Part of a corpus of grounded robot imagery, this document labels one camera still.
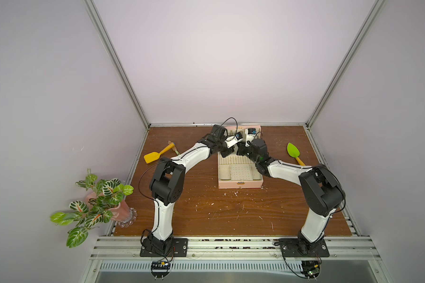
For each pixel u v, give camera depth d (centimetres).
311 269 70
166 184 52
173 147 107
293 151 107
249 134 82
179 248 73
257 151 73
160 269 72
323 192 49
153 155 103
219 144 80
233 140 82
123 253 73
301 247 65
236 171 90
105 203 66
